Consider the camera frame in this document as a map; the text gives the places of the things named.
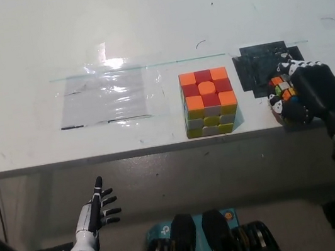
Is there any black tape patch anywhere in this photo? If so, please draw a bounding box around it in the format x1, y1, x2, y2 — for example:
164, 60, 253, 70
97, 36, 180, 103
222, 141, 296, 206
229, 37, 309, 102

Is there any clear plastic sheet over grey square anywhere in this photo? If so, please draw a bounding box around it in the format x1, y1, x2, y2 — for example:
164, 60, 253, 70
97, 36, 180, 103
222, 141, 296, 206
46, 34, 171, 135

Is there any large orange red puzzle cube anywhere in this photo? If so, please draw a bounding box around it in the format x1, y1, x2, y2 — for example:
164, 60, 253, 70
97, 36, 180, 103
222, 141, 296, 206
176, 65, 242, 141

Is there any small studded multicolour puzzle cube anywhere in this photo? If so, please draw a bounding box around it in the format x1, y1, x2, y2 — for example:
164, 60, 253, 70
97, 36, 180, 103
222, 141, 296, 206
265, 72, 304, 131

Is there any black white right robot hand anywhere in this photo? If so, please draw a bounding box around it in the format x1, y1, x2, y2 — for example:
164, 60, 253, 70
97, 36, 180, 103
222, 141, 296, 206
259, 43, 335, 148

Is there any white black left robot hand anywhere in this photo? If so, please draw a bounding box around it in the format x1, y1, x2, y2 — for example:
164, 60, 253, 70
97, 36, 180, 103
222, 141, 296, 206
55, 173, 129, 251

